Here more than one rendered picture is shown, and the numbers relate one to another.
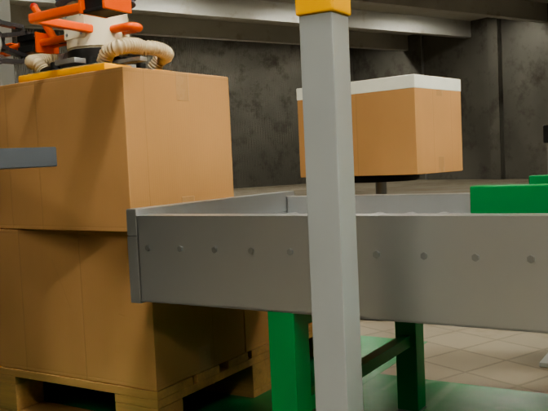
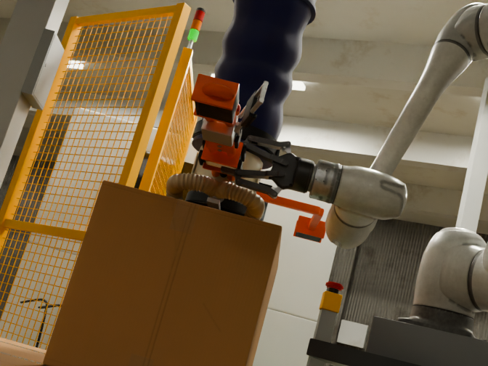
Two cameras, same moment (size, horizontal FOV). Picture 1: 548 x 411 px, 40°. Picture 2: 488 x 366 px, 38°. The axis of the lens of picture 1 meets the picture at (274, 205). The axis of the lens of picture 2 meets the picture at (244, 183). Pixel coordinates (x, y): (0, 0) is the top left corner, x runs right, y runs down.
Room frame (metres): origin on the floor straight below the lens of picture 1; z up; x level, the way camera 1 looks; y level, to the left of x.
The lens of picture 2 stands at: (2.99, 2.06, 0.64)
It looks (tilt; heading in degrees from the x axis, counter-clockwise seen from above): 14 degrees up; 240
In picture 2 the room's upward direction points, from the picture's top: 16 degrees clockwise
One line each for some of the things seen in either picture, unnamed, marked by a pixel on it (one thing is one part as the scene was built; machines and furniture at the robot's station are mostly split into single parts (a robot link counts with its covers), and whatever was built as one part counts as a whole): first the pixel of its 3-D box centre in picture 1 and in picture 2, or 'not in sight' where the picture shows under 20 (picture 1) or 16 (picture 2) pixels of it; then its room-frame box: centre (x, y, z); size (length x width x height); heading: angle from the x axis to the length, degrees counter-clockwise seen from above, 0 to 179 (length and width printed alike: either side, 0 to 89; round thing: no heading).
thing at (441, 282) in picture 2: not in sight; (454, 271); (1.57, 0.79, 1.02); 0.18 x 0.16 x 0.22; 98
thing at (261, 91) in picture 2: not in sight; (249, 119); (2.37, 0.96, 1.08); 0.31 x 0.03 x 0.05; 69
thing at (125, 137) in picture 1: (106, 153); (181, 306); (2.14, 0.47, 0.74); 0.60 x 0.40 x 0.40; 54
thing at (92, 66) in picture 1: (72, 68); not in sight; (2.04, 0.52, 0.97); 0.34 x 0.10 x 0.05; 57
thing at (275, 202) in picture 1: (223, 209); not in sight; (1.94, 0.13, 0.58); 0.70 x 0.03 x 0.06; 148
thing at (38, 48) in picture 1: (38, 45); (222, 155); (2.26, 0.68, 1.08); 0.10 x 0.08 x 0.06; 147
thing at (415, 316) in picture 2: not in sight; (441, 324); (1.55, 0.77, 0.88); 0.22 x 0.18 x 0.06; 31
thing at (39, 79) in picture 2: not in sight; (43, 70); (2.33, -0.98, 1.62); 0.20 x 0.05 x 0.30; 58
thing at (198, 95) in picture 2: not in sight; (216, 99); (2.45, 0.97, 1.08); 0.08 x 0.07 x 0.05; 57
